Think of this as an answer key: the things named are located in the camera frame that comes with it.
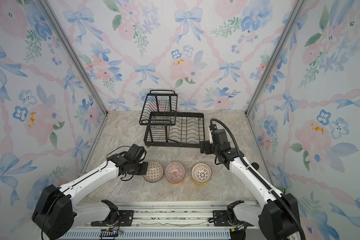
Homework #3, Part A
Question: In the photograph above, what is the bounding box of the brown checker pattern bowl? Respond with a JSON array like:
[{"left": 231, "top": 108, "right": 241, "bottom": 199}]
[{"left": 143, "top": 161, "right": 164, "bottom": 183}]

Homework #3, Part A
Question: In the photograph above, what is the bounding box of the pink striped bowl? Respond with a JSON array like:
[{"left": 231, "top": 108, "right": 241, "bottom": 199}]
[{"left": 165, "top": 162, "right": 186, "bottom": 184}]

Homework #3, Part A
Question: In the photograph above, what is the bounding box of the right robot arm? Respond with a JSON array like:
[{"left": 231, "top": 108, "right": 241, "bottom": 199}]
[{"left": 200, "top": 119, "right": 307, "bottom": 240}]

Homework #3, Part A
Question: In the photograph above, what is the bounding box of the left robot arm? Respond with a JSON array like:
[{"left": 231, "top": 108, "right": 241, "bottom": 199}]
[{"left": 32, "top": 144, "right": 149, "bottom": 240}]

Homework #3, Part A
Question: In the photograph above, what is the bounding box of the white lattice yellow bowl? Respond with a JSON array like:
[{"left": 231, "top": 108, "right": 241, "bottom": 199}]
[{"left": 191, "top": 163, "right": 212, "bottom": 185}]

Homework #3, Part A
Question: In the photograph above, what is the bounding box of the black wire dish rack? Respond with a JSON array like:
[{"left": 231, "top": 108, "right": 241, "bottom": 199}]
[{"left": 139, "top": 90, "right": 205, "bottom": 149}]

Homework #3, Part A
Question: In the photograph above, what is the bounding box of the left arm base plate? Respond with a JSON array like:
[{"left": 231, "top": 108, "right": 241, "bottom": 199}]
[{"left": 91, "top": 210, "right": 134, "bottom": 227}]

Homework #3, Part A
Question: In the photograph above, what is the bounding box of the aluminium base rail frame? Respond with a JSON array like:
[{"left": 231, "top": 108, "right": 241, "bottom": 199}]
[{"left": 44, "top": 200, "right": 301, "bottom": 240}]

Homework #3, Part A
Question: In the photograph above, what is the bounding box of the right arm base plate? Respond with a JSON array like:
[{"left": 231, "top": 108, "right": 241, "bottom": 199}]
[{"left": 208, "top": 210, "right": 245, "bottom": 228}]

